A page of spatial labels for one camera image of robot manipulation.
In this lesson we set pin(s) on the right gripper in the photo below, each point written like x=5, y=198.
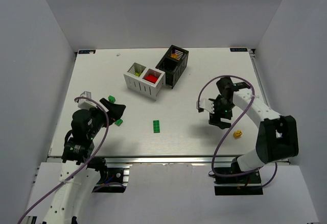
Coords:
x=220, y=115

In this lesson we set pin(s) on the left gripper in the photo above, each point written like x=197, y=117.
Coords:
x=102, y=113

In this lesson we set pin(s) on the green 2x2 lego brick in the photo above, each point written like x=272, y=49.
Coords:
x=119, y=122

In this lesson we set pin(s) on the yellow 2x2 lego brick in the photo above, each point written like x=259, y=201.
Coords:
x=237, y=134

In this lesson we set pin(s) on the red 2x4 lego brick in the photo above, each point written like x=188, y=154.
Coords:
x=151, y=78

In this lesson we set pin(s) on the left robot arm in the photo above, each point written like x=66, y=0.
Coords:
x=81, y=171

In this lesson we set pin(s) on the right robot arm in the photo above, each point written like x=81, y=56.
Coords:
x=277, y=137

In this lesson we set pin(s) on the green sloped lego brick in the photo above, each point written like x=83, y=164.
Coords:
x=111, y=99

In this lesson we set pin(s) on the green 2x4 lego plate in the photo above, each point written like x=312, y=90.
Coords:
x=156, y=126

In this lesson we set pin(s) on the blue corner label right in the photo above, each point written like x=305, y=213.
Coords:
x=238, y=49

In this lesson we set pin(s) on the blue corner label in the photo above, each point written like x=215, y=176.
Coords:
x=238, y=49
x=86, y=51

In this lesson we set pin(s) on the white two-compartment container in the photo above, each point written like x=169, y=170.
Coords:
x=140, y=85

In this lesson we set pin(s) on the black two-compartment container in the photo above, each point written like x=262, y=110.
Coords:
x=173, y=68

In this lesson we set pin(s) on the blue corner label left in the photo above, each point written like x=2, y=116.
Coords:
x=86, y=51

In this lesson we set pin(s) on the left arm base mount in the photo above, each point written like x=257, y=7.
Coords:
x=114, y=176

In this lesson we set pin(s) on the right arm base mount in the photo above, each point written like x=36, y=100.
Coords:
x=249, y=184

